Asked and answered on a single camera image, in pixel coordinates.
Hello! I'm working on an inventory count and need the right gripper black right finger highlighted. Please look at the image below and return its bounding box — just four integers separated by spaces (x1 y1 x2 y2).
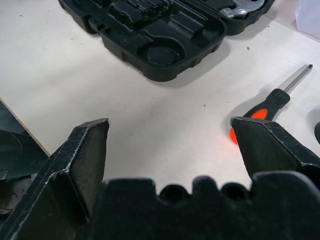
229 116 320 191

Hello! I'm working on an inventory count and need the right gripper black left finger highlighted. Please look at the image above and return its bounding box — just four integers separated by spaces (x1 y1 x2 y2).
0 117 111 240

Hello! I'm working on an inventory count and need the large black orange screwdriver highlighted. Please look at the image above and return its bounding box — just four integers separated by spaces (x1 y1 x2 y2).
228 64 314 146

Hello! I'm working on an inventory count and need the black tape roll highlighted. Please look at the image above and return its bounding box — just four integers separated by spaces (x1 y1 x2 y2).
313 119 320 146

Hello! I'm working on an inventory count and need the black tool case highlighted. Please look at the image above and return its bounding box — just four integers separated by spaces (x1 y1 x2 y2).
57 0 276 83

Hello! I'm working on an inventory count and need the silver claw hammer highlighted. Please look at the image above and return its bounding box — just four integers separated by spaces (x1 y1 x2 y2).
219 0 266 20

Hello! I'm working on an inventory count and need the clear plastic sleeve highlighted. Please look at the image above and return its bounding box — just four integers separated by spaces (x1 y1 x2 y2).
295 0 320 39

